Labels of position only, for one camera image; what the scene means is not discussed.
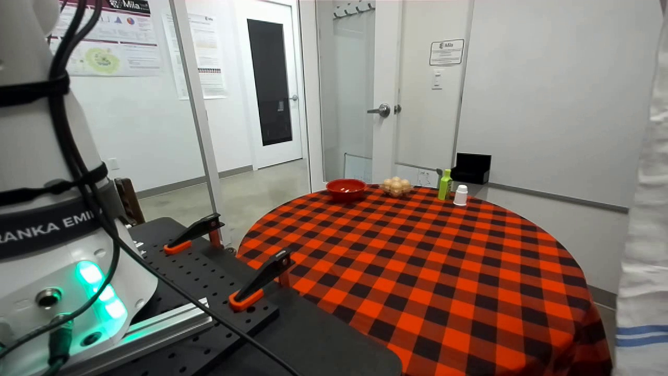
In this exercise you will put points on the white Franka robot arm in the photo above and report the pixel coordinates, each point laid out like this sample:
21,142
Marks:
35,138

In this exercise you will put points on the red bowl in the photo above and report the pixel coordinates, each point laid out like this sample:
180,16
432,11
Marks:
348,189

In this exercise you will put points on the pile of beige eggs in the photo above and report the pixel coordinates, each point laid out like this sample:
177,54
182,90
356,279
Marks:
397,186

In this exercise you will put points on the white door with dark window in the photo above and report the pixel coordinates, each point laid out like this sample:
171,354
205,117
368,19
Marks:
273,158

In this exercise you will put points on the black orange spring clamp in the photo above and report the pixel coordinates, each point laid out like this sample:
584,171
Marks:
269,273
199,230

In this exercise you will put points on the green bottle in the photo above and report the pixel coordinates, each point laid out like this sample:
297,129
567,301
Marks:
446,186

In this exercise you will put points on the small white bottle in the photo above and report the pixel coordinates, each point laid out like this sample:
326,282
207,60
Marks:
460,197

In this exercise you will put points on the black box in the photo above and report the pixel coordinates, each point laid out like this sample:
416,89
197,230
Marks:
472,167

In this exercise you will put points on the grey metal pole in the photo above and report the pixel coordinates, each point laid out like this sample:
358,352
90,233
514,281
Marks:
199,111

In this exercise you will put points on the red black plaid tablecloth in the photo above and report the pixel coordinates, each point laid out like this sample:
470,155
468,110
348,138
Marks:
451,293

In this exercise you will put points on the black perforated breadboard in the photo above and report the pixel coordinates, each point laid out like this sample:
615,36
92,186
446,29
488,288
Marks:
202,279

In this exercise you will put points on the white door sign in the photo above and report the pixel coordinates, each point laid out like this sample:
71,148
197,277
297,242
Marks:
448,52

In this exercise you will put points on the white paper notice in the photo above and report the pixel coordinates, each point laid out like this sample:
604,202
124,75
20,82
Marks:
207,54

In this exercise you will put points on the dark brown wooden object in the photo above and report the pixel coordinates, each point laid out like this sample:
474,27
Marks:
130,200

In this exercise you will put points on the poster with green circle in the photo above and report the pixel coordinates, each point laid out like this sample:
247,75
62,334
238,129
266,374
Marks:
116,59

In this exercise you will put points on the poster with maroon header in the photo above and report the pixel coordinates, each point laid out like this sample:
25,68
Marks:
118,23

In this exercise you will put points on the wall coat hook rack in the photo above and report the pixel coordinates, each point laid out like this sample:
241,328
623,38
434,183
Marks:
353,8

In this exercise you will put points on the silver aluminium rail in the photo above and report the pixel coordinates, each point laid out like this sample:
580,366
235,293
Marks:
168,320

